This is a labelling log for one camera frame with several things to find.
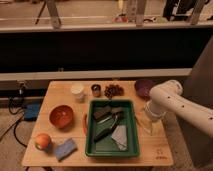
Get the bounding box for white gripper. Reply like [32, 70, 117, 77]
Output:
[143, 101, 167, 134]

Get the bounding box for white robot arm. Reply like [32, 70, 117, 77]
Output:
[144, 80, 213, 138]

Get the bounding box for purple bowl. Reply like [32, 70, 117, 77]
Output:
[134, 79, 155, 99]

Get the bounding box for red bowl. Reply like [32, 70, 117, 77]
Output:
[49, 105, 74, 129]

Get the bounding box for dark tool in tray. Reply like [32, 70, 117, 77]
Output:
[93, 114, 124, 143]

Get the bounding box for grey cloth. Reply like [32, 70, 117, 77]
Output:
[111, 125, 127, 151]

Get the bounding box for green plastic tray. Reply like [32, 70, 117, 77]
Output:
[85, 100, 140, 158]

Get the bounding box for bunch of dark grapes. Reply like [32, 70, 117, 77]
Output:
[104, 84, 124, 99]

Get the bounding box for dark sponge block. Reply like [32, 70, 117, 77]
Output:
[93, 106, 111, 120]

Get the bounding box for white plastic cup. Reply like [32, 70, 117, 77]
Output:
[70, 83, 84, 103]

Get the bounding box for blue sponge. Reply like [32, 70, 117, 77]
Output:
[54, 138, 77, 161]

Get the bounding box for red apple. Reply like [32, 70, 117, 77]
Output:
[35, 133, 52, 150]

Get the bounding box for blue box on floor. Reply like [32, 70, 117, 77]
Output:
[24, 103, 41, 121]

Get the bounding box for black cable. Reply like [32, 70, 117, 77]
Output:
[0, 96, 28, 148]

